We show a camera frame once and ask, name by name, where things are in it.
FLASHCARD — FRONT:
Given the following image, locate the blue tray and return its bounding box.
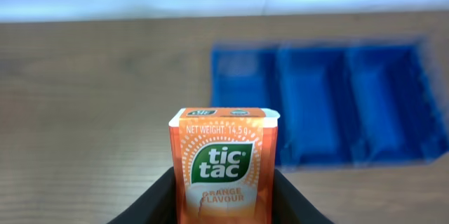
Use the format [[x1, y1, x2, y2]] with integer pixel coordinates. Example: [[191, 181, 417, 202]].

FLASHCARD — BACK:
[[209, 37, 449, 169]]

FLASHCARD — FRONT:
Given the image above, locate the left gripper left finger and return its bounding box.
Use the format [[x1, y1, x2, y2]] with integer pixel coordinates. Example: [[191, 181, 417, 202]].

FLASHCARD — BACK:
[[107, 166, 178, 224]]

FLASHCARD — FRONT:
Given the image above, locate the orange candy box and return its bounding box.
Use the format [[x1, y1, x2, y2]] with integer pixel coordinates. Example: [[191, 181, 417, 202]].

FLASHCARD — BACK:
[[168, 107, 281, 224]]

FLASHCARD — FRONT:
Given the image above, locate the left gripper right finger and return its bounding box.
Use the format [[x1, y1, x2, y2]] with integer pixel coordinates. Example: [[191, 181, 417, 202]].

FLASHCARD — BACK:
[[273, 169, 334, 224]]

